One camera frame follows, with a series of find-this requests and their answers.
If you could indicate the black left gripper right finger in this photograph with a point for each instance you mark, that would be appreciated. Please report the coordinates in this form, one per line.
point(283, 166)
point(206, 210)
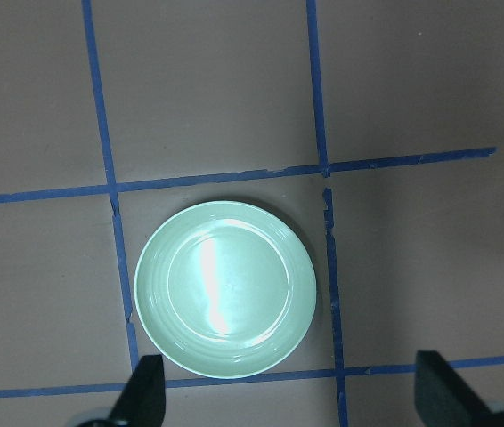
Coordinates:
point(442, 397)

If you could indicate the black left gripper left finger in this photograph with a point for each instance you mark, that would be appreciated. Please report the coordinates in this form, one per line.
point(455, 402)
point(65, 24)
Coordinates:
point(143, 400)

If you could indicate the green plate far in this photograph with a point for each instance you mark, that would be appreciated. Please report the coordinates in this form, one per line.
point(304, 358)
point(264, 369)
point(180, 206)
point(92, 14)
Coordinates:
point(225, 289)

